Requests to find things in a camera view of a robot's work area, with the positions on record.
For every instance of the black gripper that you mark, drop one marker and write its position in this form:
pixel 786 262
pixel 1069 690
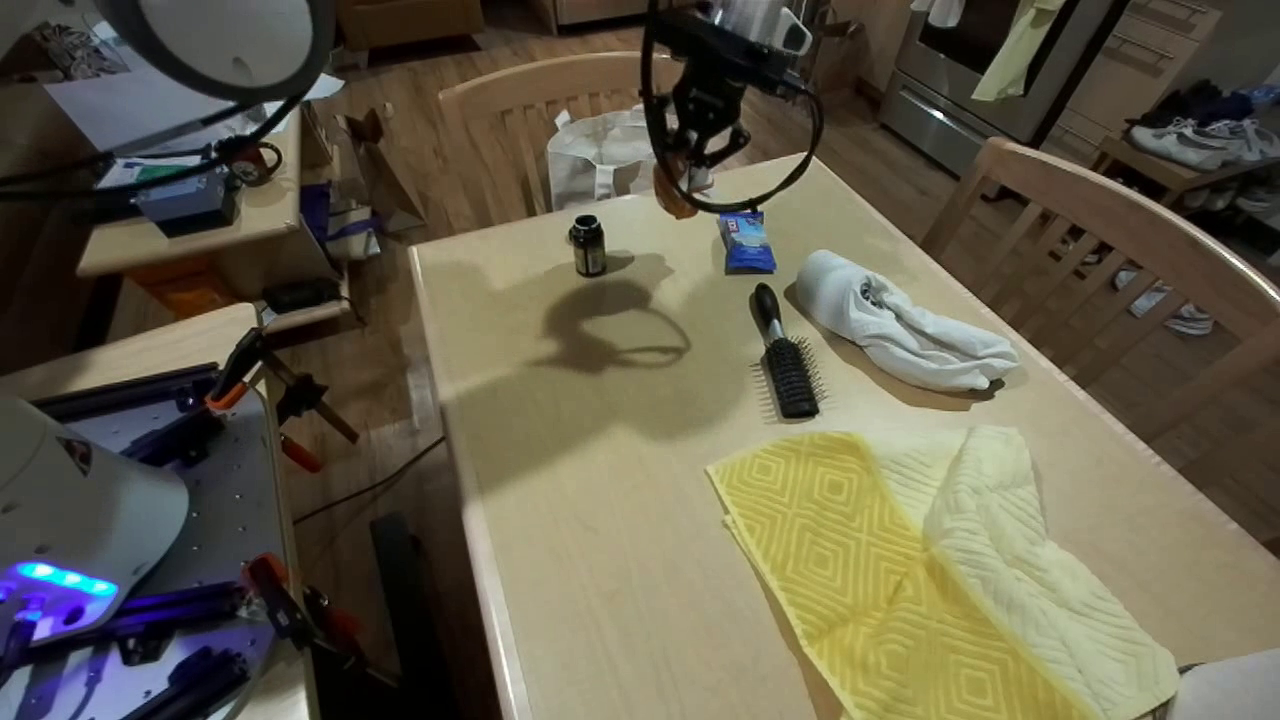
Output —
pixel 712 92

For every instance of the blue snack bar wrapper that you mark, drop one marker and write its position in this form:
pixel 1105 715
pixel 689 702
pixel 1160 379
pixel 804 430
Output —
pixel 746 242

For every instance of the black hairbrush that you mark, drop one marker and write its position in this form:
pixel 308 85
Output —
pixel 786 362

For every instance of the stainless steel oven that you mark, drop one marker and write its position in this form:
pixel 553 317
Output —
pixel 945 106

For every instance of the white rolled sock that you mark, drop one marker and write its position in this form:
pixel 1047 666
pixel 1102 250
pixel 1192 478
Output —
pixel 905 326

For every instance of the hanging yellow cloth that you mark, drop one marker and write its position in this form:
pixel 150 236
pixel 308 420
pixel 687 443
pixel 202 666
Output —
pixel 1014 54

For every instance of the wooden slat-back chair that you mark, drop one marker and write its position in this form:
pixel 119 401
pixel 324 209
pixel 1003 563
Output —
pixel 1064 202

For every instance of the yellow patterned towel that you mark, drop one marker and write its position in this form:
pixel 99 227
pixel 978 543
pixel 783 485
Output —
pixel 867 572

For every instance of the grey sneaker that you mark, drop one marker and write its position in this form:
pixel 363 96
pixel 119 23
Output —
pixel 1147 291
pixel 1189 320

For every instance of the orange black clamp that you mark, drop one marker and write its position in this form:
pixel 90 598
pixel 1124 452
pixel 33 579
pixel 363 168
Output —
pixel 286 392
pixel 294 605

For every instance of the white sneakers on rack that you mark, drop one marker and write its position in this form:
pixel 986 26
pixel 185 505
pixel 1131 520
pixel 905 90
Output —
pixel 1203 142

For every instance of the wooden side table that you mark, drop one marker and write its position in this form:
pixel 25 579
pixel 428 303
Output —
pixel 172 244

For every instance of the white papers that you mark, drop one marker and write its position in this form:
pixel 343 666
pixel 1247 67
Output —
pixel 121 113

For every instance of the metal mounting plate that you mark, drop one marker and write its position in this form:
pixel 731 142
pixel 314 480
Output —
pixel 221 495

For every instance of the white device with purple light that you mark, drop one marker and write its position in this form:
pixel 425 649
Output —
pixel 81 520

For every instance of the white rounded object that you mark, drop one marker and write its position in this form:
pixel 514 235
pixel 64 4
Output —
pixel 1233 686

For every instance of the black upright post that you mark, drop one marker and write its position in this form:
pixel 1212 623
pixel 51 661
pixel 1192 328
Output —
pixel 404 614

